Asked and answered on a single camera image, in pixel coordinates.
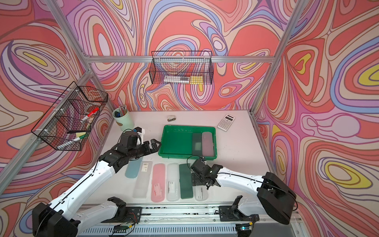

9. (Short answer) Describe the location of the pink pencil case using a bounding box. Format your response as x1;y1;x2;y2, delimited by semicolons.
151;164;166;202

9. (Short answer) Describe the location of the white scientific calculator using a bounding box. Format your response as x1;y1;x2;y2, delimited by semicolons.
217;114;235;132

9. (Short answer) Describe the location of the wire basket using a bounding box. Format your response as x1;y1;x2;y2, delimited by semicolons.
149;50;214;85
31;82;108;151

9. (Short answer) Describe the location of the dark green translucent pencil case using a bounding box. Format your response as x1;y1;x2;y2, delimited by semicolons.
192;133;202;156

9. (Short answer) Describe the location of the red marker in basket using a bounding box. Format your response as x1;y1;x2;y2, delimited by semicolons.
81;108;99;122

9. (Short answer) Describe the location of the teal pencil case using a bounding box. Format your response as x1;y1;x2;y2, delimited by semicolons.
125;158;143;179

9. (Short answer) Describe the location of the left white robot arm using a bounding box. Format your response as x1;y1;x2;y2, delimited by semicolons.
32;127;162;237

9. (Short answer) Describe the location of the clear frosted pencil case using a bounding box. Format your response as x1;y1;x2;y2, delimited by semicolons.
132;161;153;199

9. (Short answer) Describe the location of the white translucent pencil case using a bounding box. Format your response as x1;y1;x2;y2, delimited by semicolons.
166;163;180;202

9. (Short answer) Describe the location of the left wire basket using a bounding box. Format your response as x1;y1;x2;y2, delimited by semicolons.
31;82;108;151

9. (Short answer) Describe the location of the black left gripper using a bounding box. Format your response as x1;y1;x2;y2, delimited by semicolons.
127;138;161;161

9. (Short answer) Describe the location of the back wire basket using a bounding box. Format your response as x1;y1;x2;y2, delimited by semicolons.
149;50;214;85

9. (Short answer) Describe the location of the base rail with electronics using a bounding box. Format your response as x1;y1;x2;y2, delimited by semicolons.
80;203;309;237

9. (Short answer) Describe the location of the green white marker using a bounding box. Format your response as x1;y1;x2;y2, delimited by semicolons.
57;135;86;150

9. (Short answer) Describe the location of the frosted white pencil case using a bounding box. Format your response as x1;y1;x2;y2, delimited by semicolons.
193;186;209;201

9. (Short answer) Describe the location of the yellow box in basket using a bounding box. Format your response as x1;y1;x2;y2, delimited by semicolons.
189;76;204;85

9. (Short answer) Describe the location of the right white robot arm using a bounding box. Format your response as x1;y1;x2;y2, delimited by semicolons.
186;157;298;225

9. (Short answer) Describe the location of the clear box in basket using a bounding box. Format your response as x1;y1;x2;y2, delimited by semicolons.
163;75;190;84

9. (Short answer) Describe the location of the green plastic storage tray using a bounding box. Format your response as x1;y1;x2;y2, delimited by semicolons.
159;125;218;160

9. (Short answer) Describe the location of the green pen cup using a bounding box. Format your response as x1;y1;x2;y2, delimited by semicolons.
112;105;134;131

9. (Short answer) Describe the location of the grey-pink translucent pencil case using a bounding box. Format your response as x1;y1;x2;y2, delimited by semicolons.
202;132;214;157

